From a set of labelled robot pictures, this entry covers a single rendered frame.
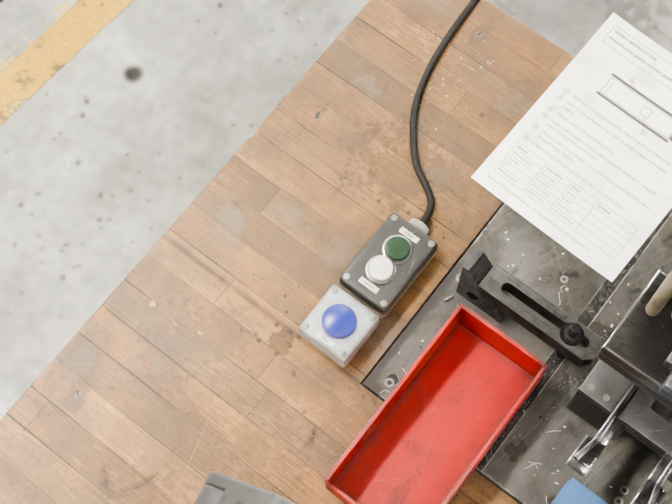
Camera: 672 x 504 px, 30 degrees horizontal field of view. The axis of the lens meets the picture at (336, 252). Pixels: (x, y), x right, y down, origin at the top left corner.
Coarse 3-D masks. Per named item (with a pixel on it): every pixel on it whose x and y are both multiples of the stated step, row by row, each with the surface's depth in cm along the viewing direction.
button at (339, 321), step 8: (336, 304) 144; (328, 312) 143; (336, 312) 143; (344, 312) 143; (352, 312) 143; (328, 320) 143; (336, 320) 143; (344, 320) 143; (352, 320) 143; (328, 328) 142; (336, 328) 142; (344, 328) 142; (352, 328) 142; (336, 336) 142; (344, 336) 142
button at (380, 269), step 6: (378, 258) 145; (384, 258) 145; (372, 264) 145; (378, 264) 145; (384, 264) 145; (390, 264) 145; (372, 270) 145; (378, 270) 145; (384, 270) 145; (390, 270) 145; (372, 276) 144; (378, 276) 144; (384, 276) 144; (390, 276) 145
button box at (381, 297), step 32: (448, 32) 159; (416, 96) 155; (416, 128) 154; (416, 160) 152; (384, 224) 147; (416, 224) 148; (384, 256) 146; (416, 256) 146; (352, 288) 145; (384, 288) 145
